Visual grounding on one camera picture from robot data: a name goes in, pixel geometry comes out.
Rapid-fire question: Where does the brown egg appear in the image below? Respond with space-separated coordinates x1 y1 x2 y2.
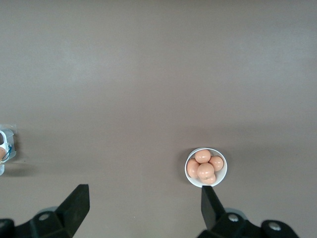
197 162 215 179
209 155 224 172
195 149 211 164
186 158 201 179
201 174 216 185

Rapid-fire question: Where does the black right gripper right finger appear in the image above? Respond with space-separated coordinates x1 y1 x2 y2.
198 185 299 238

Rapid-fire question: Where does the white round bowl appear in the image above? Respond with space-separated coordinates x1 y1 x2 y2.
184 147 227 188

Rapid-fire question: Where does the clear plastic egg box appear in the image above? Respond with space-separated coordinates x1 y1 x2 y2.
0 123 17 177

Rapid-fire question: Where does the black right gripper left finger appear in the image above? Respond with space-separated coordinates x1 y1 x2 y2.
0 184 90 238

